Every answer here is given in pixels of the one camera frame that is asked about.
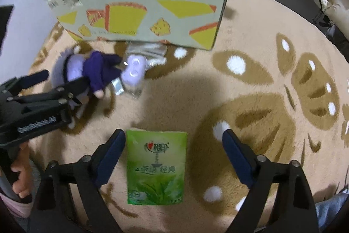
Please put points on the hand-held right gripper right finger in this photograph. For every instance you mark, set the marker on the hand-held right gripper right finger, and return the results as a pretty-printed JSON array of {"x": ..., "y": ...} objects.
[{"x": 240, "y": 159}]

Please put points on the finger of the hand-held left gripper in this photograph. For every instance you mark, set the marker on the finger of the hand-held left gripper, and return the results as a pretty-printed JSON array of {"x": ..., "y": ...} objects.
[
  {"x": 54, "y": 98},
  {"x": 30, "y": 80}
]

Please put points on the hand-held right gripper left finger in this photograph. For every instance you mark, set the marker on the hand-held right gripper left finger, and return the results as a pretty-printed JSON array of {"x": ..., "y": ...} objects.
[{"x": 111, "y": 159}]

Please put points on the green tissue packet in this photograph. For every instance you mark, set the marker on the green tissue packet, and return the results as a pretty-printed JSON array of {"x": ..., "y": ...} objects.
[{"x": 155, "y": 167}]

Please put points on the purple plush doll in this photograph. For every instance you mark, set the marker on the purple plush doll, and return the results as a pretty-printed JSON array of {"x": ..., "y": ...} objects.
[{"x": 101, "y": 72}]

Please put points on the printed cardboard box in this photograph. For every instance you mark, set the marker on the printed cardboard box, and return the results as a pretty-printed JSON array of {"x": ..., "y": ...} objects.
[{"x": 141, "y": 3}]

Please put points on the person's left hand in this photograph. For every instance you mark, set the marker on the person's left hand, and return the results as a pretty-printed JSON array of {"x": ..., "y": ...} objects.
[{"x": 23, "y": 181}]

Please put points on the lilac item in clear wrapper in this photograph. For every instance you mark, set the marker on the lilac item in clear wrapper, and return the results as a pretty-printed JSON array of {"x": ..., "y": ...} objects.
[{"x": 133, "y": 72}]

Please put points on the person's leg in jeans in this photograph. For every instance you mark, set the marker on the person's leg in jeans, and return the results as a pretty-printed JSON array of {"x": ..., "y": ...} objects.
[{"x": 327, "y": 208}]

